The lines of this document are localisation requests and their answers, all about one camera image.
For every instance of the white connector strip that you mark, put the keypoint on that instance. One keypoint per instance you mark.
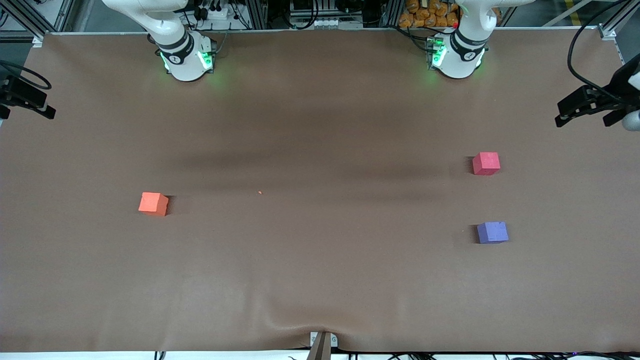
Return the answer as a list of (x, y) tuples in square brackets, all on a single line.
[(330, 23)]

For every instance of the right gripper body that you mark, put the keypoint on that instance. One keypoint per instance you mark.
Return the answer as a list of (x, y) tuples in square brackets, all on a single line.
[(14, 91)]

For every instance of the purple foam block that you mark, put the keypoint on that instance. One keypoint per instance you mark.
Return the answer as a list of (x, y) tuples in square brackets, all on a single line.
[(492, 232)]

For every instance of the pile of orange bags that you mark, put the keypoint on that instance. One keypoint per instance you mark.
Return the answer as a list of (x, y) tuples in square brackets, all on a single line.
[(425, 15)]

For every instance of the orange foam block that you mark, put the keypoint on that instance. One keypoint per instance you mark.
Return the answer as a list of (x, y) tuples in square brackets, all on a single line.
[(152, 203)]

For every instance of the red foam block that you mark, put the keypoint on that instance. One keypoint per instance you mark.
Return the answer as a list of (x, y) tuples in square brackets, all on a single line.
[(486, 163)]

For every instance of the white power strip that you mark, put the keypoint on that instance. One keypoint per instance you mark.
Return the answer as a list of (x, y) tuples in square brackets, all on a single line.
[(216, 12)]

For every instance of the grey metal clamp bracket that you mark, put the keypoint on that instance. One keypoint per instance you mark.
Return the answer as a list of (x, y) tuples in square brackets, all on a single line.
[(323, 342)]

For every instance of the aluminium frame profile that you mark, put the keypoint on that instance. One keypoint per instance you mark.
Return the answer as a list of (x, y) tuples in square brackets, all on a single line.
[(617, 22), (392, 12), (35, 17), (257, 14)]

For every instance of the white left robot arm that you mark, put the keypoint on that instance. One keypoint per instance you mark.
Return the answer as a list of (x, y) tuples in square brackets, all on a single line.
[(457, 62)]

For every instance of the brown table cover sheet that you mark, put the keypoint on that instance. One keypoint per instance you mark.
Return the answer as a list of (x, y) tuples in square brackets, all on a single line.
[(320, 270)]

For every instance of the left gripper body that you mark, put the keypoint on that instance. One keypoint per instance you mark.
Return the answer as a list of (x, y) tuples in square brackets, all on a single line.
[(616, 90)]

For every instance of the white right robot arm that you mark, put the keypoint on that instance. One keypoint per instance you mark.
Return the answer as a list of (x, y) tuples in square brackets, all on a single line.
[(184, 65)]

